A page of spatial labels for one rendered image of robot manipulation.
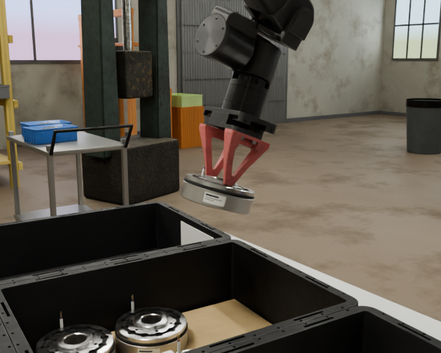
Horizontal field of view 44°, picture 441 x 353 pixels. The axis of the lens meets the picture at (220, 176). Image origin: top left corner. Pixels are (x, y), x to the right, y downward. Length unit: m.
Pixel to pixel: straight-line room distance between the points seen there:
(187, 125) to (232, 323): 6.92
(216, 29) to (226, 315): 0.44
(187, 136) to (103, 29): 3.39
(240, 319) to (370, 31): 12.08
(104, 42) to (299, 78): 7.04
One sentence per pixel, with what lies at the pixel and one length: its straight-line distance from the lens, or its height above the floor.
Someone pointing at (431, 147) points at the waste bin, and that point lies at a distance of 7.72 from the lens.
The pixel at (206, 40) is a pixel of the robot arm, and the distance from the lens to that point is 0.73.
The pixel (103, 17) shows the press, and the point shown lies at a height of 1.57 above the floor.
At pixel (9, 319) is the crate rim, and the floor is 0.93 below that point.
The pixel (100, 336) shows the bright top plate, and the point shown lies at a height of 0.86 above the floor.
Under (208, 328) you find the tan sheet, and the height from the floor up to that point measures 0.83.
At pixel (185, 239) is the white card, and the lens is 1.07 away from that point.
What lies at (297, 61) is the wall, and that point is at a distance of 11.17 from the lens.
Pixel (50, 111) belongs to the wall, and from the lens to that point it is 8.47.
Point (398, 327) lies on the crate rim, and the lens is 0.68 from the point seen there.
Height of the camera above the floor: 1.23
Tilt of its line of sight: 12 degrees down
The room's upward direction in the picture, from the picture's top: straight up
